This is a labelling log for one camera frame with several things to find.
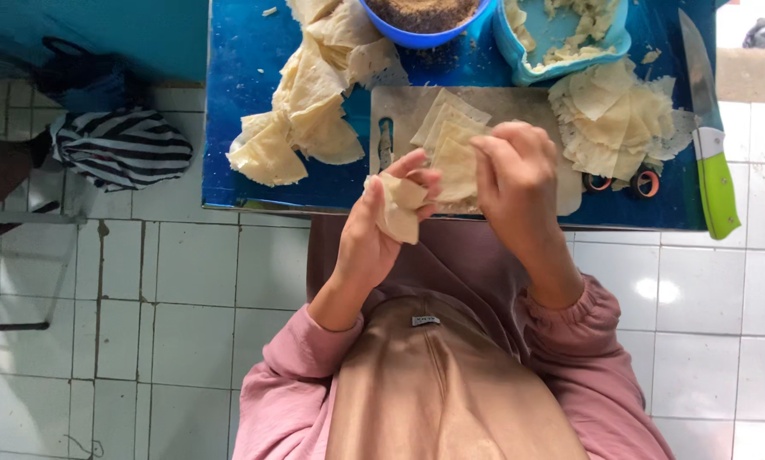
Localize pale plastic cutting board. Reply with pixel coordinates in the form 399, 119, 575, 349
370, 86, 585, 217

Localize large heap of pastry wrappers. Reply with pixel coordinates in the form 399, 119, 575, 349
226, 0, 411, 188

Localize black white striped cloth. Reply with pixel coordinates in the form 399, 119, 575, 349
49, 107, 194, 193

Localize orange-handled scissors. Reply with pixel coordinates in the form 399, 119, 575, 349
582, 165, 662, 200

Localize green-handled kitchen knife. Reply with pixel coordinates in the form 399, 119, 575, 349
678, 8, 742, 241

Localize dough scraps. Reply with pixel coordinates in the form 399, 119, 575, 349
502, 0, 621, 69

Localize round pile of pastry wrappers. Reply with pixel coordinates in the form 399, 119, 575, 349
547, 56, 700, 184

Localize dark grey bundle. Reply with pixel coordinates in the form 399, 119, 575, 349
742, 17, 765, 51

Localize pink long-sleeved top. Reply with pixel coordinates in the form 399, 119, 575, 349
232, 273, 677, 460

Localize person's left hand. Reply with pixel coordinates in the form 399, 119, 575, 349
331, 148, 444, 290

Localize metal chair frame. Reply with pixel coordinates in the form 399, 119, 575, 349
0, 137, 88, 333

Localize blue plastic bowl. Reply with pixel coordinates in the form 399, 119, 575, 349
358, 0, 499, 51

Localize beige headscarf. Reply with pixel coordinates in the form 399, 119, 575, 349
324, 293, 590, 460

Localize dark bag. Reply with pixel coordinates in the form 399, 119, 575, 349
32, 36, 148, 117

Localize mauve skirt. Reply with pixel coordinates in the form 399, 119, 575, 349
305, 213, 576, 362

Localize brown crumbly filling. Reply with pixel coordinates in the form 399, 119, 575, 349
364, 0, 482, 35

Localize light blue plastic container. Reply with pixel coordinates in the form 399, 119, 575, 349
491, 0, 633, 88

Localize square pastry wrapper sheet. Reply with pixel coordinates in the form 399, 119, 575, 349
422, 103, 489, 155
410, 87, 493, 145
432, 120, 487, 154
431, 137, 483, 205

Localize person's right hand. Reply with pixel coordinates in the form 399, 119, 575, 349
470, 121, 573, 264

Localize brown doormat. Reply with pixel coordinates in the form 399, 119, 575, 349
716, 47, 765, 106

